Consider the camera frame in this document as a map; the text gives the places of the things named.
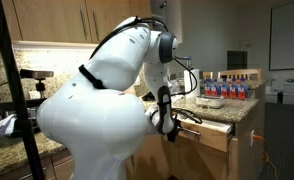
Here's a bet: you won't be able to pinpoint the white paper towel roll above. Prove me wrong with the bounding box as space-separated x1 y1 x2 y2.
183 68 201 99

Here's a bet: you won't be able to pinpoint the clear plastic bag of bottles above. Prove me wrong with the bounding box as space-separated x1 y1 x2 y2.
169 78 185 97

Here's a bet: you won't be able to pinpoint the black tripod pole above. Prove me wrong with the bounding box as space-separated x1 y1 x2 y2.
0 0 46 180

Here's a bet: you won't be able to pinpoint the white cutlery tray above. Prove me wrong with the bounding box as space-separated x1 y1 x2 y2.
181 117 235 134

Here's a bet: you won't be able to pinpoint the orange power cable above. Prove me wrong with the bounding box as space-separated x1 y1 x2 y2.
252 134 279 180

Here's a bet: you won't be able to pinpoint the wooden cabinet with drawers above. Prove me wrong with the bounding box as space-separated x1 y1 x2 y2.
0 148 75 180

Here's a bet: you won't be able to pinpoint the white projector screen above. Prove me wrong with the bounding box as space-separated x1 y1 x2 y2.
269 0 294 72

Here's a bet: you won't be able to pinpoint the wooden base cabinet body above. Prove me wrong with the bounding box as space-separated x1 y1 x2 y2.
125 83 267 180

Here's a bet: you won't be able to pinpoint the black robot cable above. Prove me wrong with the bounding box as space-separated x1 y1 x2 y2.
88 15 204 126

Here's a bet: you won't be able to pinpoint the white rectangular dish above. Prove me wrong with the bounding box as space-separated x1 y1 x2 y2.
195 94 225 110

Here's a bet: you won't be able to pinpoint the crumpled white paper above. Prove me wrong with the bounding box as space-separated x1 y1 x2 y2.
0 113 17 137

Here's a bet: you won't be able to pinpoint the narrow wooden chair back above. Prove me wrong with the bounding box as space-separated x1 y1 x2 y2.
201 71 215 81

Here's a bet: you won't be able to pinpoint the wooden wall cabinets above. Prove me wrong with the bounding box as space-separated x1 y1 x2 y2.
0 0 152 45

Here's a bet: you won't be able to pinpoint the wooden drawer with metal handle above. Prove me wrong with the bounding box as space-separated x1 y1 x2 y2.
176 116 236 154

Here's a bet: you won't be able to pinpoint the red label water bottle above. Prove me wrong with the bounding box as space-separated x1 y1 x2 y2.
211 78 221 98
228 77 238 100
204 78 213 98
237 77 248 101
220 77 229 100

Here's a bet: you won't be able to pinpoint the white open cabinet door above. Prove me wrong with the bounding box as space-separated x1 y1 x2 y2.
150 0 183 46

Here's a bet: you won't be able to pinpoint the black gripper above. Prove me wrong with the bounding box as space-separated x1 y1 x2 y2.
166 118 183 144

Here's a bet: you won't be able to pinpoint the black pan with lid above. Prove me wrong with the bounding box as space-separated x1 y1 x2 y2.
141 91 156 102

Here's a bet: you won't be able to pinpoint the white backsplash outlet plate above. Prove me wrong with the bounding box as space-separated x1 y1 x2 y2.
28 90 41 100

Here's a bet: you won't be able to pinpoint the wooden cabinet door with handle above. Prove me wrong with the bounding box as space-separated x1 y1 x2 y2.
168 134 239 180

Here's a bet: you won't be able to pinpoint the small dark wall panel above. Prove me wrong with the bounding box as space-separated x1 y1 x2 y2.
226 50 248 71

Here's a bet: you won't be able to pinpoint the low white cabinet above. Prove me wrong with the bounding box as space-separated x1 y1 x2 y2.
265 85 283 104

